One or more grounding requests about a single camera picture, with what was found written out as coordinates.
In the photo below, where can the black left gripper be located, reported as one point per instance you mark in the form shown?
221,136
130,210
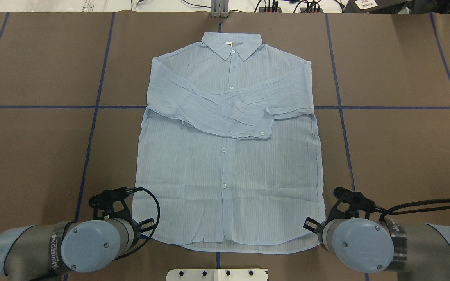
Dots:
145,224

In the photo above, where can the grey aluminium frame post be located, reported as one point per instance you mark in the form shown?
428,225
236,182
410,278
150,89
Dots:
219,9

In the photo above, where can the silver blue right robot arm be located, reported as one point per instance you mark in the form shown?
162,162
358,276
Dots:
419,252

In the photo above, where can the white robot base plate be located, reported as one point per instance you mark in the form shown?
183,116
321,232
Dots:
238,274

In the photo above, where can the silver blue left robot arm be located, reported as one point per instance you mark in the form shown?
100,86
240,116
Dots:
47,253

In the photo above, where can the light blue button shirt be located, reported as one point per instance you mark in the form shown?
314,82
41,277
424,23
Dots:
229,146

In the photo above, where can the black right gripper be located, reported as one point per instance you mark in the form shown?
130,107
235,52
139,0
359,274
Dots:
311,224

